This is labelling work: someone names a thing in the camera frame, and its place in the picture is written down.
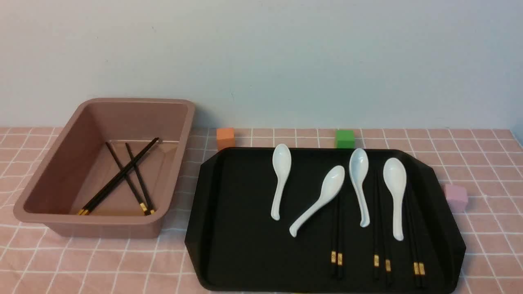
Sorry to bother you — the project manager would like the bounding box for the black gold-banded chopstick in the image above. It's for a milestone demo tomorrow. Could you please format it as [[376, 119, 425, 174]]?
[[404, 186, 422, 289], [378, 180, 393, 288], [336, 196, 344, 281], [372, 171, 380, 281], [331, 196, 339, 278], [408, 181, 427, 289]]

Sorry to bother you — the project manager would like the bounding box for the white ceramic spoon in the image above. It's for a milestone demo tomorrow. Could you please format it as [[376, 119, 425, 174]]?
[[383, 158, 407, 241], [270, 143, 292, 221], [349, 148, 370, 228], [289, 165, 345, 238]]

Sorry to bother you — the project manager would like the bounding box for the orange foam cube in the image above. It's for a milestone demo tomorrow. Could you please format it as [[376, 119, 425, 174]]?
[[216, 128, 236, 151]]

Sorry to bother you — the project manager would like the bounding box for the white ceramic spoon tilted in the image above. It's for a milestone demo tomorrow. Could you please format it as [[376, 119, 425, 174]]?
[[289, 165, 345, 238]]

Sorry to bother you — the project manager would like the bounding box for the green foam cube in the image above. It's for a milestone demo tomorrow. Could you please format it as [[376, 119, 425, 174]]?
[[335, 129, 355, 149]]

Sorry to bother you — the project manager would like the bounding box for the pink rectangular plastic bin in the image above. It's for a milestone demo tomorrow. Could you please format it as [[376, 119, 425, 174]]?
[[13, 98, 196, 239]]

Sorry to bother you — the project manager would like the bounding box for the black plastic tray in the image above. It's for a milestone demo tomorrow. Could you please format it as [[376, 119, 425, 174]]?
[[185, 147, 466, 294]]

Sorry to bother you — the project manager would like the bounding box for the pink foam cube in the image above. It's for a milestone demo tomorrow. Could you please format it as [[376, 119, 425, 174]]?
[[443, 184, 468, 213]]

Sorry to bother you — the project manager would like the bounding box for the pink checkered tablecloth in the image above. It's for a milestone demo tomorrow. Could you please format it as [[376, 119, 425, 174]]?
[[0, 127, 523, 294]]

